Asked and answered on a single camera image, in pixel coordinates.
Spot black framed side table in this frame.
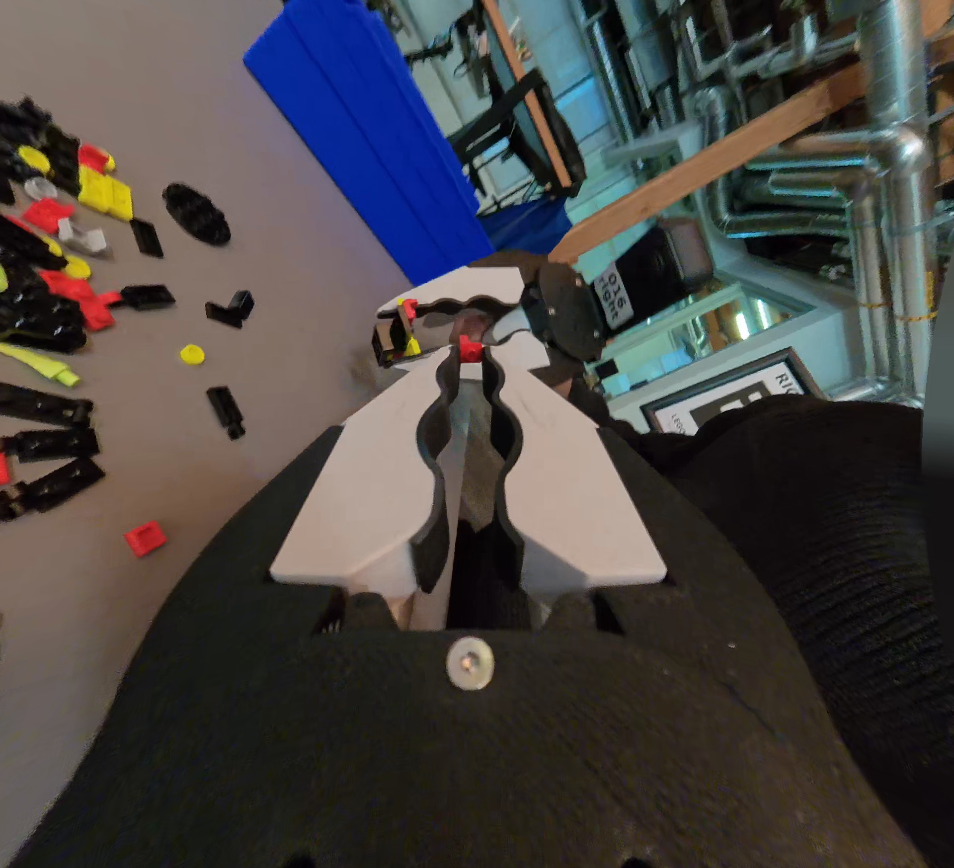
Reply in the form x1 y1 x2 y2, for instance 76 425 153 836
440 0 586 198

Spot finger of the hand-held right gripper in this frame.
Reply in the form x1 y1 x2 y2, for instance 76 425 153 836
477 309 556 373
375 266 529 323

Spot wooden beam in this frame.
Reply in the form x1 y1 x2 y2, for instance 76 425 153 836
548 0 954 265

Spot small black red yellow lego assembly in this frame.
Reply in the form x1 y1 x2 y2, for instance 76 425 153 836
370 298 422 370

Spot pile of loose lego pieces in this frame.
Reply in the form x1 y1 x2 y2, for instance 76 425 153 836
0 96 135 522

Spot black round lego plate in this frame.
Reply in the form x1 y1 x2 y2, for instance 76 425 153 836
161 182 232 246

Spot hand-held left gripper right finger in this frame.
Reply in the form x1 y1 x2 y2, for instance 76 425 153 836
483 348 668 617

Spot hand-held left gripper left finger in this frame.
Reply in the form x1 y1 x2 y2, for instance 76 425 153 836
268 348 459 627

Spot black lego clip plate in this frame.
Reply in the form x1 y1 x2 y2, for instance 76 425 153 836
206 386 247 441

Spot silver ventilation ducts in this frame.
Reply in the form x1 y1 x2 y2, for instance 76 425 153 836
581 0 954 399

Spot framed marker sign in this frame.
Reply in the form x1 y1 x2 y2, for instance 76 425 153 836
639 346 824 437

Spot person's right forearm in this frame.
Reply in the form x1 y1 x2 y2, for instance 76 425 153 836
574 391 954 868

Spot blue plastic storage bin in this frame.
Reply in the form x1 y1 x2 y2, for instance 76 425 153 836
477 197 575 254
243 0 496 284

